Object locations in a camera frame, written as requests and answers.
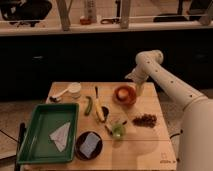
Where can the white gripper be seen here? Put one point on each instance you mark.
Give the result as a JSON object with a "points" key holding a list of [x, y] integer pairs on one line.
{"points": [[139, 77]]}

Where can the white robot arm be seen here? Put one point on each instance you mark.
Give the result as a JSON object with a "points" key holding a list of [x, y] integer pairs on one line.
{"points": [[196, 139]]}

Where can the red bowl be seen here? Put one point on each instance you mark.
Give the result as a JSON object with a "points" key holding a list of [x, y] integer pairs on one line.
{"points": [[131, 98]]}

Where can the bunch of dark grapes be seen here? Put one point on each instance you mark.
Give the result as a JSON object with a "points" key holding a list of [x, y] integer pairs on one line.
{"points": [[146, 120]]}

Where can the yellow banana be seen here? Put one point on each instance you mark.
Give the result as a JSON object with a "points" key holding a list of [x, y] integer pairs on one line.
{"points": [[98, 106]]}

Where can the green cup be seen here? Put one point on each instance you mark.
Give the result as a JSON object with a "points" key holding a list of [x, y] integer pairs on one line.
{"points": [[118, 131]]}

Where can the green cucumber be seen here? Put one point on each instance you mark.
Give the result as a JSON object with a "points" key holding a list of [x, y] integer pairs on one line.
{"points": [[89, 106]]}

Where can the white cup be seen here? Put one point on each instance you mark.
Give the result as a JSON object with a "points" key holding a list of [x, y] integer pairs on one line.
{"points": [[75, 88]]}

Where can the black round plate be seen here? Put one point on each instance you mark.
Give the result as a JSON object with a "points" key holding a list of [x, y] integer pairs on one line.
{"points": [[79, 142]]}

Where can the grey sponge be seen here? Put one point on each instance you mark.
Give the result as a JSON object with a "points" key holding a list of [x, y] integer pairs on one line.
{"points": [[89, 144]]}

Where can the red object on floor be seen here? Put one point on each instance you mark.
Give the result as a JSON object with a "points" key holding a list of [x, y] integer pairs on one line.
{"points": [[84, 21]]}

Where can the white folded cloth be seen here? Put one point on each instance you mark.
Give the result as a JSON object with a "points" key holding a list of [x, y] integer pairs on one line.
{"points": [[60, 136]]}

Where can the green plastic tray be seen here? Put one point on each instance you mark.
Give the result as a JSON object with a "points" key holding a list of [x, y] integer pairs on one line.
{"points": [[37, 146]]}

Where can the black office chair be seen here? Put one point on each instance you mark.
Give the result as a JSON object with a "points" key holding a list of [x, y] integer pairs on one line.
{"points": [[29, 12]]}

